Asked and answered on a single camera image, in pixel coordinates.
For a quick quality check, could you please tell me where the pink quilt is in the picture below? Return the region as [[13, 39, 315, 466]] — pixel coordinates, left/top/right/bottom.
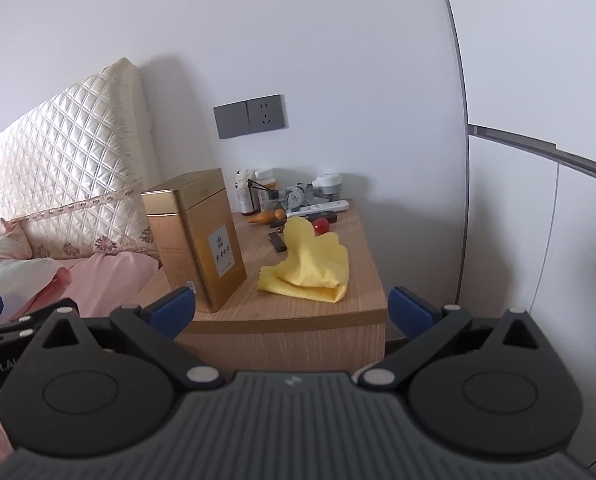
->
[[0, 251, 159, 480]]

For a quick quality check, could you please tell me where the gold tea tin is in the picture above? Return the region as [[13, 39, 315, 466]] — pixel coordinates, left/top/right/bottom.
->
[[140, 168, 249, 314]]

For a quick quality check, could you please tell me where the grey wall socket panel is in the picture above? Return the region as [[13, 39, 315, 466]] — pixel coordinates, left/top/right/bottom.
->
[[213, 93, 289, 140]]

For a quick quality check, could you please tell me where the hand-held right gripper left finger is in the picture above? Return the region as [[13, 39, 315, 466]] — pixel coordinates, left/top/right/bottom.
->
[[42, 286, 225, 394]]

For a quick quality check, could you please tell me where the floral pillow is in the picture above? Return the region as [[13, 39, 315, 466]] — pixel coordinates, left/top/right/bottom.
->
[[0, 219, 34, 286]]

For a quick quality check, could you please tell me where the brown glass bottle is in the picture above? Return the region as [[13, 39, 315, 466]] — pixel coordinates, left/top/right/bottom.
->
[[237, 172, 257, 214]]

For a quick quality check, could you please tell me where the white remote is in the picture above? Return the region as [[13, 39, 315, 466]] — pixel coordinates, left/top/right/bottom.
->
[[288, 199, 351, 219]]

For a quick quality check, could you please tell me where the cream quilted headboard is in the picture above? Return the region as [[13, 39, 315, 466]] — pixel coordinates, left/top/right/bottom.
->
[[0, 57, 159, 261]]

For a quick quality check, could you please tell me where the grey folded item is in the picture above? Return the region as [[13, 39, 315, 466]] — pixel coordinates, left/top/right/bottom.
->
[[283, 183, 315, 209]]

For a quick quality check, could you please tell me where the yellow cloth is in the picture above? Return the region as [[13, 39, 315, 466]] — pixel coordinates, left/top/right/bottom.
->
[[257, 216, 349, 304]]

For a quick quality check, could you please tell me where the white wardrobe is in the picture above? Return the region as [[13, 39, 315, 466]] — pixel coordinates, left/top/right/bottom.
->
[[434, 0, 596, 466]]

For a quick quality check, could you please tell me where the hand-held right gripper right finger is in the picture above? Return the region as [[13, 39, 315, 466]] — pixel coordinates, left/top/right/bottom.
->
[[360, 286, 545, 392]]

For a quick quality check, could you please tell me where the wooden nightstand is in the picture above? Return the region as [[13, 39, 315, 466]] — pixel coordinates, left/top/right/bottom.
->
[[138, 198, 389, 377]]

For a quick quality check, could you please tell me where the white plug-in device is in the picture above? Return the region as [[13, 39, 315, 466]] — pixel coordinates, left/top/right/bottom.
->
[[312, 172, 345, 199]]

